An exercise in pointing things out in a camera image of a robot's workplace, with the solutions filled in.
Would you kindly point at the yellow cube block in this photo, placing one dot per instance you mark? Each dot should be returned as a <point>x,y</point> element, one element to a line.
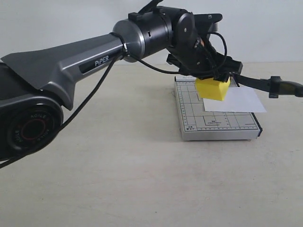
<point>212,89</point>

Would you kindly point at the black cutter blade lever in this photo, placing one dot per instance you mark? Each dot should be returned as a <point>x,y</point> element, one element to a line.
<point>275,86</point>

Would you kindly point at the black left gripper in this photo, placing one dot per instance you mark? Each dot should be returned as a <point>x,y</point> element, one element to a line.
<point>195,56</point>

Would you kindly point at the grey paper cutter base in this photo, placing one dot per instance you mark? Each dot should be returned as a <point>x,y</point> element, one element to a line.
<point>197,124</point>

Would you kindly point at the white paper sheet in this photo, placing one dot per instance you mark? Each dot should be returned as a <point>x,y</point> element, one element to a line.
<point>237,100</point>

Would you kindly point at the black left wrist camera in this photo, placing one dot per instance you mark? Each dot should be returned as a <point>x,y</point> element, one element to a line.
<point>207,22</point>

